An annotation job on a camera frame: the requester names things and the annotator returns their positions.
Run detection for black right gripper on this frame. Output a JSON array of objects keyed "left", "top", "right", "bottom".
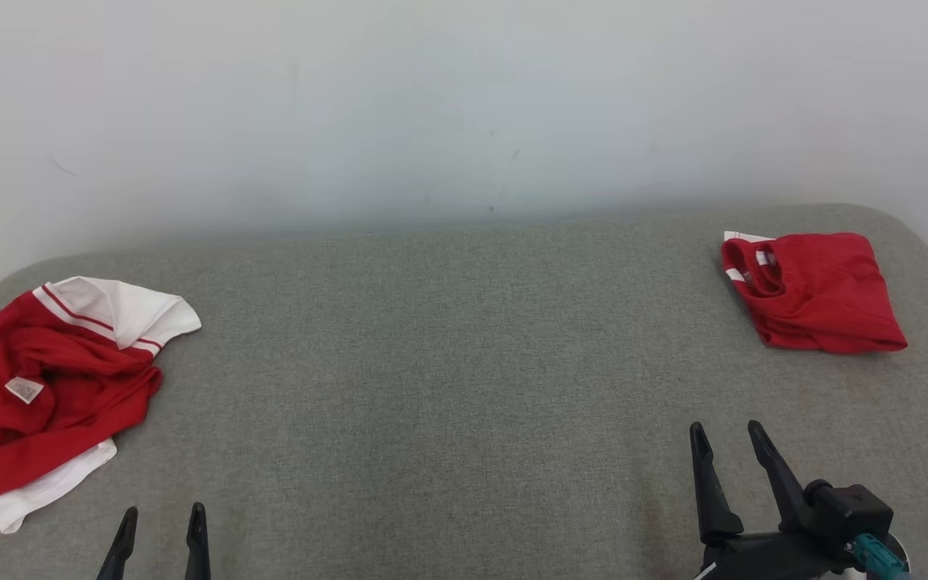
[{"left": 690, "top": 420, "right": 860, "bottom": 580}]

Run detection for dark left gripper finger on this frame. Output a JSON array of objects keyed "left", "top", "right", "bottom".
[
  {"left": 96, "top": 506, "right": 139, "bottom": 580},
  {"left": 184, "top": 502, "right": 212, "bottom": 580}
]

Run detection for red white basketball jersey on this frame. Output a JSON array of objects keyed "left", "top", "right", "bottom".
[{"left": 0, "top": 276, "right": 202, "bottom": 535}]

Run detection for red shorts number 23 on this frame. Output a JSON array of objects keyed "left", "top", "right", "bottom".
[{"left": 721, "top": 231, "right": 909, "bottom": 354}]

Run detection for black cable teal connector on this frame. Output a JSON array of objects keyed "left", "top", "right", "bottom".
[{"left": 849, "top": 533, "right": 912, "bottom": 580}]

